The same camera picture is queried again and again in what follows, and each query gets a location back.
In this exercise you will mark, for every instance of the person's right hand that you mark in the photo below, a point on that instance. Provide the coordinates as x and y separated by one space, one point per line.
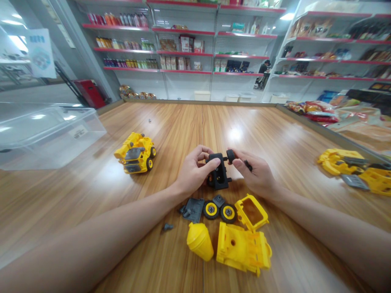
258 178

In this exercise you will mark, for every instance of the person's left hand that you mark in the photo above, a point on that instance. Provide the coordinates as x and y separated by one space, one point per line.
191 174

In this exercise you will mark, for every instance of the small black toy part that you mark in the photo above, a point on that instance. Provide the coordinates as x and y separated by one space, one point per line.
248 165

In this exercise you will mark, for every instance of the black toy truck chassis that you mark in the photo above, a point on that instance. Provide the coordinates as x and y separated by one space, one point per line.
220 174

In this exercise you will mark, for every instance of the grey toy panel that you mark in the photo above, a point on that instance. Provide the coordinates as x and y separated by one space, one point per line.
193 210

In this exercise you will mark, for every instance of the small grey square toy piece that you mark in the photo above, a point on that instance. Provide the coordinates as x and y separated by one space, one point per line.
218 200

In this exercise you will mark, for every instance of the black yellow toy wheel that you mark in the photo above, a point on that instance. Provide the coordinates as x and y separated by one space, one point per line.
228 213
210 210

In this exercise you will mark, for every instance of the assembled yellow toy truck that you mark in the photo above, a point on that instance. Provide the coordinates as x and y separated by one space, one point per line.
136 153

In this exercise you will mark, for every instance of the yellow toy mixer drum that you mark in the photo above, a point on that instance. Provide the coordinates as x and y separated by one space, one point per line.
200 241

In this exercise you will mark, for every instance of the yellow toy truck body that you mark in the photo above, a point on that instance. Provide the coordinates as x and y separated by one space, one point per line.
242 248

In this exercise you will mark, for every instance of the white storage bin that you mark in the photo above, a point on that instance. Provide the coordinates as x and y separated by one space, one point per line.
202 95
279 98
247 97
232 98

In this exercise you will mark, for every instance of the pile of snack packets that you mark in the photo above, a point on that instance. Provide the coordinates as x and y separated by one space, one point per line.
314 111

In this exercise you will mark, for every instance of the row of round patterned tins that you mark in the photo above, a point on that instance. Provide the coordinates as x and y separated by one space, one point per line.
137 93

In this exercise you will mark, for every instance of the pile of yellow grey toy parts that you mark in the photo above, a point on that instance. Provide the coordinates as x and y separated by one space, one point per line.
356 171

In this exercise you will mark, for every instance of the red white shop shelving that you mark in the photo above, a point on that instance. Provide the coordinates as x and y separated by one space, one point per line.
183 48
333 52

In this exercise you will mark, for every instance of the red case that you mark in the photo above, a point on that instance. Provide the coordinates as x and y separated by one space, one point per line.
90 93

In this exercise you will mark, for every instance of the clear plastic storage box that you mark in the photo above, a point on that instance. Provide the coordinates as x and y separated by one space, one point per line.
39 134

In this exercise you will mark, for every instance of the white blue poster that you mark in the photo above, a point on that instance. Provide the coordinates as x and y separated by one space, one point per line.
41 53

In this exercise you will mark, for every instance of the yellow toy cab frame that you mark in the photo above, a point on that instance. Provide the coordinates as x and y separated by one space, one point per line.
252 213

